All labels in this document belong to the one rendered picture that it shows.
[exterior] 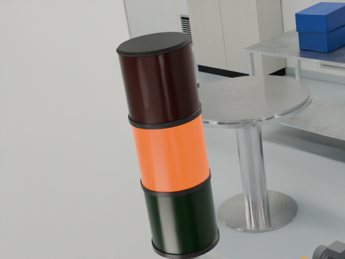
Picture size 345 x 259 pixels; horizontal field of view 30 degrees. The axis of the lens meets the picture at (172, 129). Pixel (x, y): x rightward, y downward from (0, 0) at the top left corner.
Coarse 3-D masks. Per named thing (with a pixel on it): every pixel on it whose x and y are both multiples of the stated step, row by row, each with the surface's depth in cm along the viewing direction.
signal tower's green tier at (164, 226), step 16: (144, 192) 45; (208, 192) 45; (160, 208) 44; (176, 208) 44; (192, 208) 44; (208, 208) 45; (160, 224) 45; (176, 224) 44; (192, 224) 45; (208, 224) 45; (160, 240) 46; (176, 240) 45; (192, 240) 45; (208, 240) 46
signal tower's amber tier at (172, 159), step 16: (176, 128) 42; (192, 128) 43; (144, 144) 43; (160, 144) 42; (176, 144) 42; (192, 144) 43; (144, 160) 44; (160, 160) 43; (176, 160) 43; (192, 160) 43; (144, 176) 44; (160, 176) 43; (176, 176) 43; (192, 176) 44
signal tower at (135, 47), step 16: (160, 32) 44; (176, 32) 44; (128, 48) 41; (144, 48) 41; (160, 48) 40; (176, 48) 40; (144, 128) 42; (160, 128) 42; (208, 176) 45; (160, 192) 44; (176, 192) 43; (192, 192) 44; (176, 256) 45; (192, 256) 45
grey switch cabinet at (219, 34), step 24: (192, 0) 798; (216, 0) 764; (240, 0) 733; (264, 0) 724; (192, 24) 815; (216, 24) 779; (240, 24) 747; (264, 24) 732; (216, 48) 795; (240, 48) 761; (216, 72) 814; (240, 72) 779; (264, 72) 748
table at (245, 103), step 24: (216, 96) 459; (240, 96) 452; (264, 96) 444; (288, 96) 437; (312, 96) 437; (216, 120) 416; (240, 120) 411; (264, 120) 409; (240, 144) 459; (240, 168) 470; (264, 168) 470; (264, 192) 473; (240, 216) 478; (264, 216) 472; (288, 216) 467
